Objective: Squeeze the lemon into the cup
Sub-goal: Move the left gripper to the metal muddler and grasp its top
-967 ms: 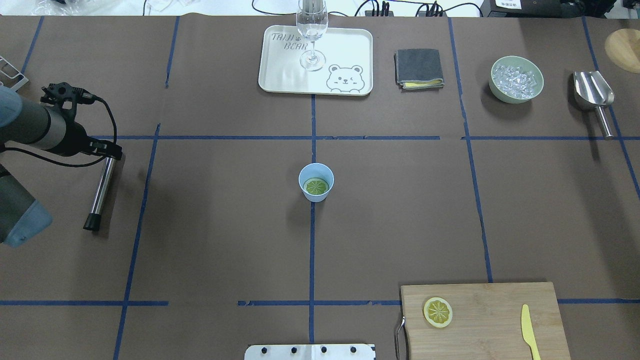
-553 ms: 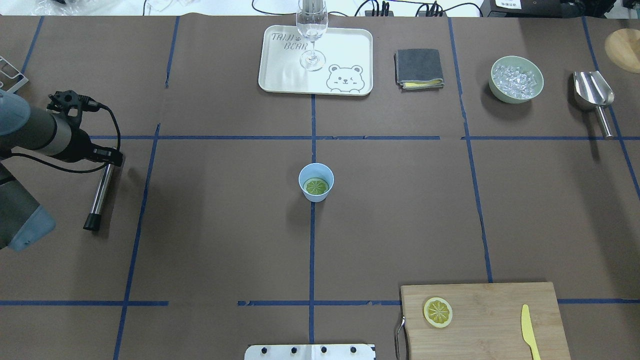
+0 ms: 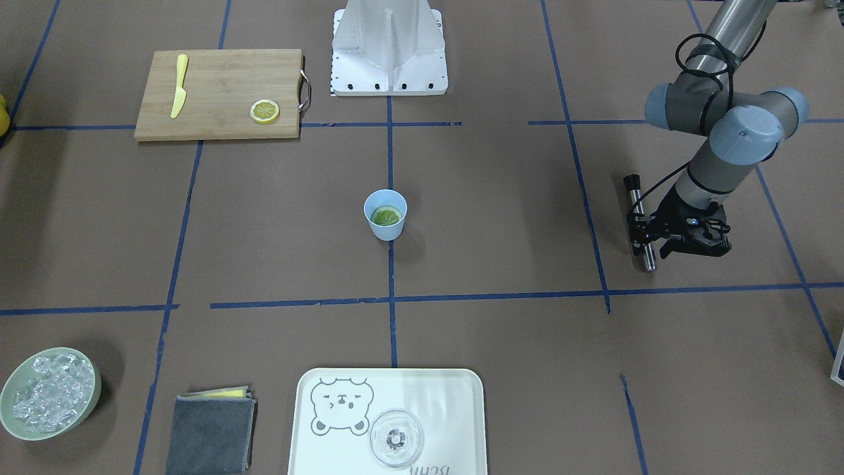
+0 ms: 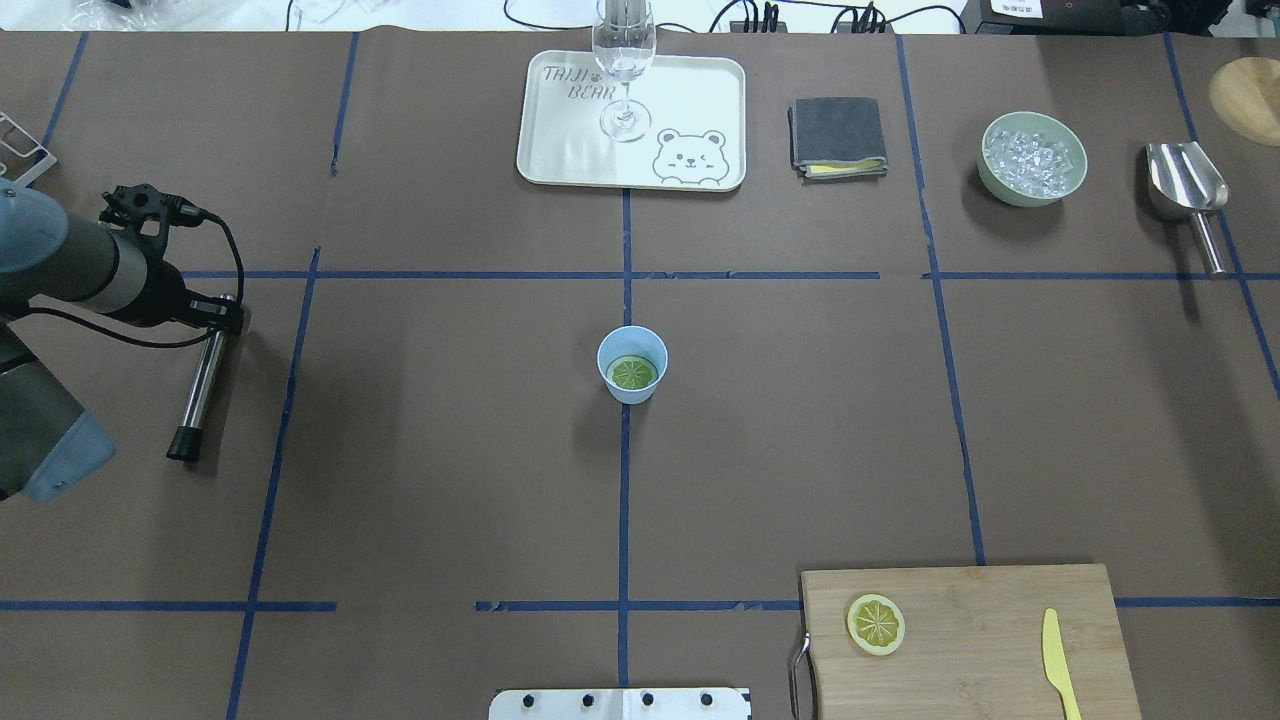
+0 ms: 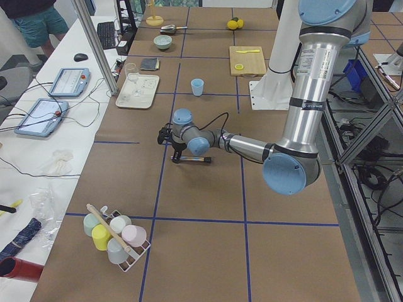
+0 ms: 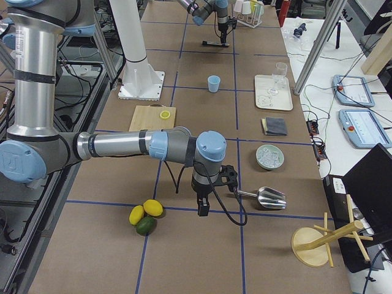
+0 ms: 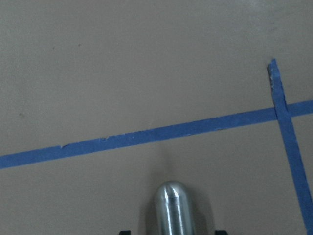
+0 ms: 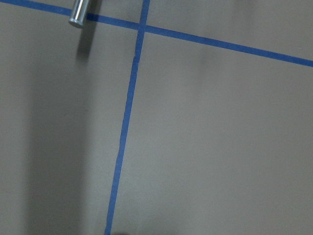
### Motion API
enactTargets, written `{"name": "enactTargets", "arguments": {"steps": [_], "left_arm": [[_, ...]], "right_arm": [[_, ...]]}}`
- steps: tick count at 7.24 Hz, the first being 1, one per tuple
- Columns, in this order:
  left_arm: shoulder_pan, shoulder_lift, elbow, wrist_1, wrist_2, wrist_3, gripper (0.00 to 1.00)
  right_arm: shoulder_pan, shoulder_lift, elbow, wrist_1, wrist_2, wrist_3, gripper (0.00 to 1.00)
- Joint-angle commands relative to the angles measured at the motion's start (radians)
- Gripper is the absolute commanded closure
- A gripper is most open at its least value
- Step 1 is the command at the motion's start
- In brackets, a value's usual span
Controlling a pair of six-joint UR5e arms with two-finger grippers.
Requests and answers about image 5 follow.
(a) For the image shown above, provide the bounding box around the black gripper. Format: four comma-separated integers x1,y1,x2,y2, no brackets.
157,125,186,163

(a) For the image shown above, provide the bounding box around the steel muddler black tip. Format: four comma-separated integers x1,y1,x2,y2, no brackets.
170,156,212,164

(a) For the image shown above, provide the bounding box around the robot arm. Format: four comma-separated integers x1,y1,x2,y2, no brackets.
157,1,372,195

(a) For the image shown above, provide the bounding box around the light blue paper cup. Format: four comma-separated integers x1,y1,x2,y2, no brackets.
191,78,204,96

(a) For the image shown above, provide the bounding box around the pink plastic cup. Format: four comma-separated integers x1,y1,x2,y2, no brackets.
122,225,147,247

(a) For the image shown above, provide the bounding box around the white plastic cup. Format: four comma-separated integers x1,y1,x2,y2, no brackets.
110,215,132,235

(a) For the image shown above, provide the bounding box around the green plastic cup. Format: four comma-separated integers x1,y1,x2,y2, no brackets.
83,213,100,237

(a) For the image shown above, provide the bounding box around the yellow plastic cup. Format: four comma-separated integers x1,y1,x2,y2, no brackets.
91,224,112,251

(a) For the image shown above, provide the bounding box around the grey plastic cup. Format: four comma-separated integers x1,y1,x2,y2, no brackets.
107,238,128,264

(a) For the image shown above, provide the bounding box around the white bear tray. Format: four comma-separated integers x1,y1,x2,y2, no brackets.
115,74,159,109

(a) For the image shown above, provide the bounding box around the clear glass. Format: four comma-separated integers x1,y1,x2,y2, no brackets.
124,63,139,84

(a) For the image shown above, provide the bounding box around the grey folded cloth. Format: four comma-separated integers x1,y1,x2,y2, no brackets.
140,57,160,71

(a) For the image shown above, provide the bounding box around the green bowl of ice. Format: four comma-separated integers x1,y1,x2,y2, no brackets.
153,35,173,50

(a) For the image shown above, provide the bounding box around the bamboo cutting board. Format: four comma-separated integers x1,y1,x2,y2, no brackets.
229,46,266,76

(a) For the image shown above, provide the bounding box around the white cloth bag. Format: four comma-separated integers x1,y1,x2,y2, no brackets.
40,150,74,176

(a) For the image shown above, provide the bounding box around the yellow plastic knife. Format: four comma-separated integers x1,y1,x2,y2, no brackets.
236,49,261,53

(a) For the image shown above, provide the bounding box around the steel ice scoop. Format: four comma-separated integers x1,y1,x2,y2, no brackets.
160,25,188,35

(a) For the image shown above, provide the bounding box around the teach pendant tablet far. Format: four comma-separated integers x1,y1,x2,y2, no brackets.
48,68,91,98

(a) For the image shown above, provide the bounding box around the teach pendant tablet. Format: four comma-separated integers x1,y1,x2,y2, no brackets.
48,68,91,98
14,99,69,137

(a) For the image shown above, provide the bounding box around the yellow stand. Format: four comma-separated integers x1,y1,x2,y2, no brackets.
145,0,164,26

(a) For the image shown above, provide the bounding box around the black computer mouse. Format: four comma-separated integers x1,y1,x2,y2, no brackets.
73,53,88,62

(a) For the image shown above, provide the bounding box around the teach pendant tablet near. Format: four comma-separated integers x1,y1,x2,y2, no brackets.
14,99,69,137

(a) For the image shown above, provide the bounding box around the clear plastic bag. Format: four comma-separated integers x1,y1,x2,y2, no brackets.
28,182,65,250

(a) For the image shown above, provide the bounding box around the whole lemons pile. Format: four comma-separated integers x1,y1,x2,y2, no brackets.
227,17,244,30

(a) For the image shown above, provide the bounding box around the black keyboard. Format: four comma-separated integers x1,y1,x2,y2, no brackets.
96,21,117,50

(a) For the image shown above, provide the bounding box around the person in teal shorts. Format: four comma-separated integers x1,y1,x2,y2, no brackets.
1,0,69,57

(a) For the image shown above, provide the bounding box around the blue storage bin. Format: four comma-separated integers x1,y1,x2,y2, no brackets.
343,59,368,93

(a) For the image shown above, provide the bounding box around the red cylinder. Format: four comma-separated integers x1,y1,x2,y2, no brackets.
1,257,44,282

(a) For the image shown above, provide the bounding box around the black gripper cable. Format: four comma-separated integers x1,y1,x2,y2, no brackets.
198,112,230,139

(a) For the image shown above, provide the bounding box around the wooden rack handle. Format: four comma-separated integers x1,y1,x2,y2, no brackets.
86,203,130,254

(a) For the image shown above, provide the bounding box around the white wire cup rack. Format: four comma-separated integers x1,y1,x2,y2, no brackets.
100,206,150,272

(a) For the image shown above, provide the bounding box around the aluminium frame post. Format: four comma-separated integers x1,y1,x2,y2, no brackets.
71,0,118,96

